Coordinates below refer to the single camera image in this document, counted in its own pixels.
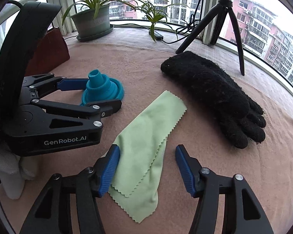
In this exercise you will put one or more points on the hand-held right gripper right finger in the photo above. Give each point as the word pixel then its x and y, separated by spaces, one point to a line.
pixel 185 168

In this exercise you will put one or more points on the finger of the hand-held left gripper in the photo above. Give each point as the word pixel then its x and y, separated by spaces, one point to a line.
pixel 107 107
pixel 70 84

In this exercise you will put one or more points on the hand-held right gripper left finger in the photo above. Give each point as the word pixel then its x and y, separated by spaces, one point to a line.
pixel 109 168

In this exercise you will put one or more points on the teal silicone funnel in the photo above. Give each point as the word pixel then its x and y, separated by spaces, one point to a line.
pixel 105 87

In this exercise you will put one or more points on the light green cloth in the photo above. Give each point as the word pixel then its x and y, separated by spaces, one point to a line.
pixel 141 139

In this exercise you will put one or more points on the person's left hand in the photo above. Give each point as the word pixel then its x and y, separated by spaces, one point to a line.
pixel 5 165

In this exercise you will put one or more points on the grey flower pot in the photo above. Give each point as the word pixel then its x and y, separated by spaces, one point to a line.
pixel 90 24

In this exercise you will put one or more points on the grey pot saucer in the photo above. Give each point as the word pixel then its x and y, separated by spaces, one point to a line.
pixel 107 33

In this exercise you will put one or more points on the black knit glove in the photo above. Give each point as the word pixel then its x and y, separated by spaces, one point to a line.
pixel 210 90

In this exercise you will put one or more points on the green spider plant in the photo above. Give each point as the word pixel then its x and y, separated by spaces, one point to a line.
pixel 97 3

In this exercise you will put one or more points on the black tripod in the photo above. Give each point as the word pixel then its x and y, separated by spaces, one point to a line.
pixel 223 2

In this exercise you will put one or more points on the white window frame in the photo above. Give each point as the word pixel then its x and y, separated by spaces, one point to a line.
pixel 217 28

